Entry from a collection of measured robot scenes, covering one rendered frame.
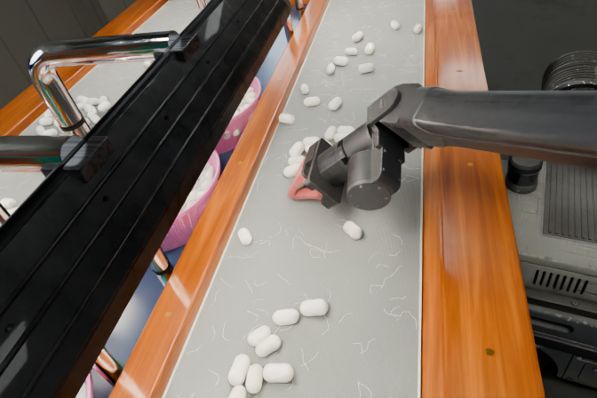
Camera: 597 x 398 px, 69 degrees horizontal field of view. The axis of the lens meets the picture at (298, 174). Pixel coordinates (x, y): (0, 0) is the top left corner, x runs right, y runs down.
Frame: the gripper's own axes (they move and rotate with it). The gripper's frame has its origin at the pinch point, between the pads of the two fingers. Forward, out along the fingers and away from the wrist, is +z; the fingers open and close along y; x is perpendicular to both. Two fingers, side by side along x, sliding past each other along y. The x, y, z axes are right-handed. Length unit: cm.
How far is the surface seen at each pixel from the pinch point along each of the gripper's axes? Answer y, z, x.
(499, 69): -173, 2, 97
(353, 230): 7.5, -8.9, 6.7
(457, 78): -34.2, -21.9, 16.7
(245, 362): 29.0, -0.9, 0.3
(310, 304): 20.5, -6.0, 4.1
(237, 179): -2.5, 7.9, -7.4
